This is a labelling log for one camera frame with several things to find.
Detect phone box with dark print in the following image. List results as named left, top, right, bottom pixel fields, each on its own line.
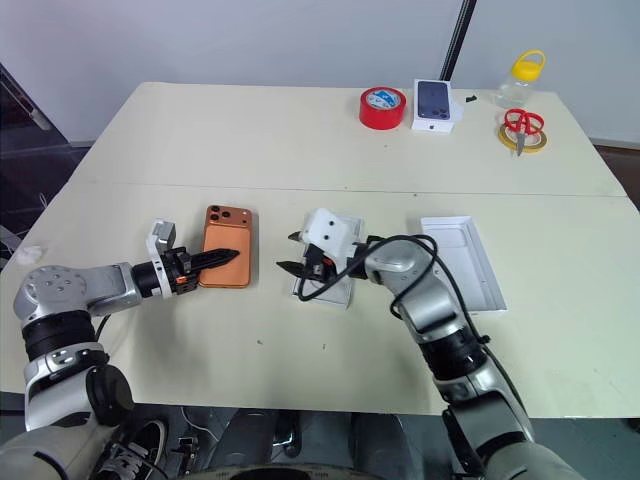
left=410, top=77, right=464, bottom=136

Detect clear jar with yellow lid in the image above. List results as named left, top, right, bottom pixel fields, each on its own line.
left=493, top=48, right=548, bottom=110

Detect crumpled white paper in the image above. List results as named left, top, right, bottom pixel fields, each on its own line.
left=18, top=243, right=46, bottom=265

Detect black and white sneaker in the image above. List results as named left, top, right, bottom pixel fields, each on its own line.
left=93, top=418, right=169, bottom=479

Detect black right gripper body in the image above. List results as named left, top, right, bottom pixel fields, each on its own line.
left=298, top=241, right=353, bottom=282

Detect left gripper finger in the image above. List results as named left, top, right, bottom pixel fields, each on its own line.
left=191, top=257, right=235, bottom=276
left=190, top=247, right=241, bottom=265

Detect white phone box base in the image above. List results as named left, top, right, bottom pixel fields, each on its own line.
left=290, top=211, right=365, bottom=308

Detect red handled scissors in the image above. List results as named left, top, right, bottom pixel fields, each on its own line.
left=502, top=108, right=545, bottom=158

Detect dark rounded shape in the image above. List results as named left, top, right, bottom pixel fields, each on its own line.
left=219, top=408, right=281, bottom=469

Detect black metal pole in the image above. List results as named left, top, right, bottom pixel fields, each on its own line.
left=438, top=0, right=478, bottom=82

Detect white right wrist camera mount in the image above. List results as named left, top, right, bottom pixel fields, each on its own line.
left=299, top=208, right=359, bottom=260

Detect red tape roll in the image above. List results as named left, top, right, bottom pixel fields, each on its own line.
left=358, top=86, right=408, bottom=132

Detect black and silver bracket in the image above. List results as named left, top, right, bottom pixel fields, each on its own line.
left=272, top=413, right=303, bottom=458

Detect white phone box lid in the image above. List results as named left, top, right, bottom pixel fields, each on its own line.
left=419, top=215, right=508, bottom=315

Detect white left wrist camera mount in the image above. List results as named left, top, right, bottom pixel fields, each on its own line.
left=145, top=218, right=178, bottom=300

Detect dark furniture frame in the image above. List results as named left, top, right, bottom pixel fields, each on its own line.
left=0, top=61, right=92, bottom=261

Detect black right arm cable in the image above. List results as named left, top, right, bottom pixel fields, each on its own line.
left=298, top=234, right=454, bottom=321

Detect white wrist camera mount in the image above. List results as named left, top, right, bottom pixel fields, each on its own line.
left=145, top=218, right=178, bottom=300
left=299, top=208, right=359, bottom=260

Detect yellow tape roll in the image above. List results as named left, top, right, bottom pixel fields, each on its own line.
left=496, top=121, right=550, bottom=152

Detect white floor cable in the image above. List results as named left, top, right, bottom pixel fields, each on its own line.
left=180, top=405, right=224, bottom=444

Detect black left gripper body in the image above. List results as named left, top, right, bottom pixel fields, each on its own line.
left=162, top=245, right=202, bottom=295

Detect orange smartphone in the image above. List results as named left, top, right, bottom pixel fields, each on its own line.
left=198, top=204, right=260, bottom=290

